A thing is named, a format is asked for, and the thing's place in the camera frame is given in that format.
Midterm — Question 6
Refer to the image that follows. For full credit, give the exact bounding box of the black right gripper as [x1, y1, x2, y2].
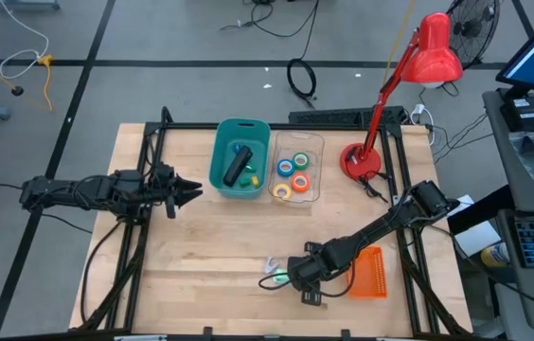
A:
[286, 241, 328, 307]

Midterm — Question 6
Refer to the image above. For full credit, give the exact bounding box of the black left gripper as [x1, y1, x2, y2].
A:
[145, 162, 205, 221]

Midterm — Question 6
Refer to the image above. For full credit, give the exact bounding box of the large mint green stapler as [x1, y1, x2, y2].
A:
[271, 268, 292, 286]

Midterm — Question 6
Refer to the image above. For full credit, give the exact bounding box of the black stapler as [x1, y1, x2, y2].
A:
[222, 144, 255, 188]

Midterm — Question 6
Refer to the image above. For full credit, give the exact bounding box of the yellow tape roll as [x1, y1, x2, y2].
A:
[272, 182, 293, 202]

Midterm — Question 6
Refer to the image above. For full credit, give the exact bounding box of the orange tape roll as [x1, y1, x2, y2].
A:
[290, 172, 312, 193]

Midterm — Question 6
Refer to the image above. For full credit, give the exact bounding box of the teal plastic bin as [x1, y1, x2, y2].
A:
[208, 117, 272, 200]

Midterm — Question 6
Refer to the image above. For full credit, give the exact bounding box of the orange mesh basket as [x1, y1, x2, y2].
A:
[346, 245, 389, 300]

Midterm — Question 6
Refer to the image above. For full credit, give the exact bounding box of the clear plastic container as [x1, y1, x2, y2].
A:
[268, 130, 326, 205]

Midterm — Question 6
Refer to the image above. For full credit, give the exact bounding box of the black power strip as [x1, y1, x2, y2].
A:
[288, 105, 410, 130]

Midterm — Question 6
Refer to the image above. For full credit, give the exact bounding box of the white box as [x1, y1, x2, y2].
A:
[454, 220, 504, 260]

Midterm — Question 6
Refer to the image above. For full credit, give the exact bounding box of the yellow wipes canister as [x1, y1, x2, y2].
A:
[480, 241, 524, 269]

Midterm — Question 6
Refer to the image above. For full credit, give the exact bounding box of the white power adapter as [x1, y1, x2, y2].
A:
[411, 102, 437, 147]

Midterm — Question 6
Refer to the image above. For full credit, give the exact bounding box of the grey side desk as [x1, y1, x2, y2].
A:
[482, 87, 534, 214]

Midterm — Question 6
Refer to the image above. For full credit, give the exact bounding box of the red desk lamp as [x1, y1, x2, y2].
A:
[339, 11, 465, 183]

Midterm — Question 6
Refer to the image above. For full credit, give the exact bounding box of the black mini computer box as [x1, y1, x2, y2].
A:
[499, 95, 534, 134]

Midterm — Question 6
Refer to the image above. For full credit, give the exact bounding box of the black floor fan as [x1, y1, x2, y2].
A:
[446, 0, 503, 71]

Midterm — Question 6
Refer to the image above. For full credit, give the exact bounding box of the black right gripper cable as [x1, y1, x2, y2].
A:
[258, 262, 359, 300]

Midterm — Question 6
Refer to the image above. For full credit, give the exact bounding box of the coiled black floor cable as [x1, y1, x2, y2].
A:
[286, 57, 318, 101]

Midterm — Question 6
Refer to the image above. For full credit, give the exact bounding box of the black metal table frame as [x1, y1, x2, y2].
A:
[70, 106, 474, 340]

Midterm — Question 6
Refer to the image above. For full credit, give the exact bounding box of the yellow extension cord plug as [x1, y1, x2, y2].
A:
[37, 54, 56, 113]

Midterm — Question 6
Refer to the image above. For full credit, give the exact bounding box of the yellow hanging cord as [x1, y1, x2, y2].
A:
[383, 0, 416, 70]

